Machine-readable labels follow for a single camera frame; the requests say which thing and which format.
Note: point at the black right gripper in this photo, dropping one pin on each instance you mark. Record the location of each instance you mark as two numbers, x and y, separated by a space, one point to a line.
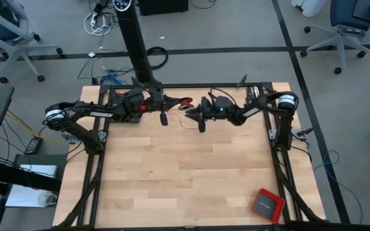
220 109

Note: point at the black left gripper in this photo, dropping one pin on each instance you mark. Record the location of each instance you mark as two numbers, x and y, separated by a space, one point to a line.
146 102

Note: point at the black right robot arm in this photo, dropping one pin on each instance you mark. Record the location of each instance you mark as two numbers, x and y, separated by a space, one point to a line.
265 106

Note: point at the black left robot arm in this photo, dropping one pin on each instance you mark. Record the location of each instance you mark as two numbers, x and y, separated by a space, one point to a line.
98 114

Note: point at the black tower fan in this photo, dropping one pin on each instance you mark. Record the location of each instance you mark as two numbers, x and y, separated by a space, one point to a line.
135 41

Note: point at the small white paper scrap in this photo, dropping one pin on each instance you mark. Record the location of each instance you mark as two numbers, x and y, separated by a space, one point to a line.
92 54

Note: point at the black cabinet box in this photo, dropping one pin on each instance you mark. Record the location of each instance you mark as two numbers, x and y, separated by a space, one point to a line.
162 6

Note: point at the red and black square box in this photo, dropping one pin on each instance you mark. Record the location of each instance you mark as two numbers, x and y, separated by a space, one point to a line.
268 206

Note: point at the black power adapter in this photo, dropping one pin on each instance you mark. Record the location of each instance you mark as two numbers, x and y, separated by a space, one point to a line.
33 146

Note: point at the white flat box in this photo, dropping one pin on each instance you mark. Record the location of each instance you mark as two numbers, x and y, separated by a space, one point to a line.
37 170

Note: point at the white floor object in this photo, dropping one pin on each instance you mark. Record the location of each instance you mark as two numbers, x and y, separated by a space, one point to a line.
310 8

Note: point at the clear plastic cup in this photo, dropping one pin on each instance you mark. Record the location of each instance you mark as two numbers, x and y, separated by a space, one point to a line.
47 199

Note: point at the black angled frame strut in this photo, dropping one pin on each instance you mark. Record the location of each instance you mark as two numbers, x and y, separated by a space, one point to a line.
135 80
243 80

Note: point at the grey metal mounting bracket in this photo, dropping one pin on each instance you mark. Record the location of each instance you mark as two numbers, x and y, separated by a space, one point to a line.
70 138
272 134

